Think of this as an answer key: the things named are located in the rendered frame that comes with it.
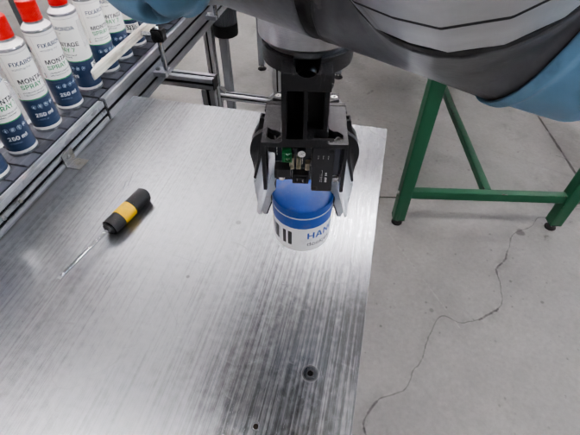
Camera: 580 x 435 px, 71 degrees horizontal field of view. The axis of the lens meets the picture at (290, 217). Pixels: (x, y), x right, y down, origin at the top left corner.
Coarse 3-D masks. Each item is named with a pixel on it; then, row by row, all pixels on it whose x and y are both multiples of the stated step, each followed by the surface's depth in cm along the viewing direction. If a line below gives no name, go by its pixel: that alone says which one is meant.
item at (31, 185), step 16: (96, 112) 84; (80, 128) 80; (96, 128) 85; (0, 144) 75; (64, 144) 77; (80, 144) 81; (48, 160) 73; (32, 176) 70; (48, 176) 75; (16, 192) 68; (32, 192) 72; (0, 208) 65; (16, 208) 69; (0, 224) 66
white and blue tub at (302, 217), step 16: (288, 192) 45; (304, 192) 45; (320, 192) 45; (288, 208) 44; (304, 208) 44; (320, 208) 44; (288, 224) 45; (304, 224) 45; (320, 224) 46; (288, 240) 47; (304, 240) 47; (320, 240) 48
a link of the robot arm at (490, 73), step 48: (336, 0) 14; (384, 0) 8; (432, 0) 7; (480, 0) 7; (528, 0) 7; (576, 0) 8; (384, 48) 14; (432, 48) 10; (480, 48) 10; (528, 48) 11; (576, 48) 11; (480, 96) 15; (528, 96) 13; (576, 96) 12
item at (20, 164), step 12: (84, 108) 83; (72, 120) 80; (36, 132) 78; (48, 132) 78; (60, 132) 78; (48, 144) 75; (12, 156) 73; (24, 156) 73; (36, 156) 73; (12, 168) 70; (24, 168) 70; (12, 180) 68; (0, 192) 66
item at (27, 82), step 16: (0, 16) 64; (0, 32) 65; (0, 48) 66; (16, 48) 67; (0, 64) 68; (16, 64) 68; (32, 64) 70; (16, 80) 70; (32, 80) 71; (32, 96) 72; (48, 96) 75; (32, 112) 74; (48, 112) 76; (48, 128) 77
